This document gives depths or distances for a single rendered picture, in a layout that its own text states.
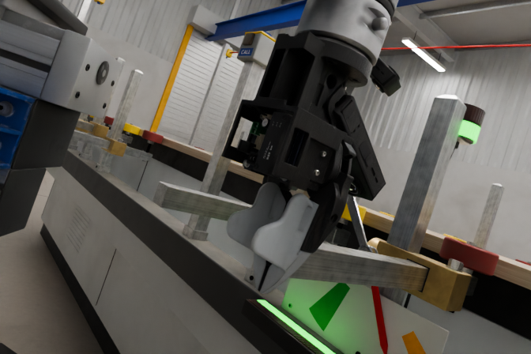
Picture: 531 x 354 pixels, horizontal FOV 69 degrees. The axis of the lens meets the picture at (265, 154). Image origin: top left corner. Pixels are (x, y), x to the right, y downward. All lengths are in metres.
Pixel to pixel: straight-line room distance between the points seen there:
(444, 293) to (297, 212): 0.29
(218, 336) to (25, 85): 0.59
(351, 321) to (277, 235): 0.33
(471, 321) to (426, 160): 0.31
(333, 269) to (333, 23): 0.22
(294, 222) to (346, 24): 0.16
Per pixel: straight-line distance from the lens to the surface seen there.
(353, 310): 0.62
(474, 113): 0.65
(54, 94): 0.53
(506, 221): 8.31
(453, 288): 0.56
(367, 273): 0.44
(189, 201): 0.56
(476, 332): 0.78
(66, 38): 0.54
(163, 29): 8.67
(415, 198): 0.59
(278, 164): 0.27
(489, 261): 0.69
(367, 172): 0.37
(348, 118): 0.34
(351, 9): 0.33
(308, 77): 0.31
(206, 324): 0.90
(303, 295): 0.68
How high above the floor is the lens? 0.91
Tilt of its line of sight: 2 degrees up
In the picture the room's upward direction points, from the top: 19 degrees clockwise
